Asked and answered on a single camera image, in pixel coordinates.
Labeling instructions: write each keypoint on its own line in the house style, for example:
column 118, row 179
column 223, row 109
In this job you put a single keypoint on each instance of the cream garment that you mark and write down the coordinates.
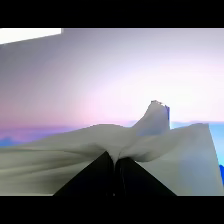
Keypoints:
column 50, row 156

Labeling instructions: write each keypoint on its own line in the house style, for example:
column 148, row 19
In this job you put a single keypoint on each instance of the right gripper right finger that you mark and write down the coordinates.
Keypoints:
column 140, row 181

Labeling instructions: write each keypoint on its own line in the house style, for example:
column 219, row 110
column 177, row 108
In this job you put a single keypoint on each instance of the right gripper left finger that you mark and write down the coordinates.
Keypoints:
column 95, row 180

